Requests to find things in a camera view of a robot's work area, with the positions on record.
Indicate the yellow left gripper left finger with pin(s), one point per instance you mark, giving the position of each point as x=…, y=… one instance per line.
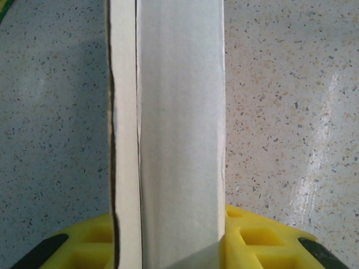
x=84, y=246

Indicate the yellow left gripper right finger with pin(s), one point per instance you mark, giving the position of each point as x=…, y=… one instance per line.
x=275, y=246

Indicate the grey paper box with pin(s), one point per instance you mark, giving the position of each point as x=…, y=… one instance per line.
x=174, y=126

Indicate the green candy bag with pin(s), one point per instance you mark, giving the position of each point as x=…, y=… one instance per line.
x=4, y=8

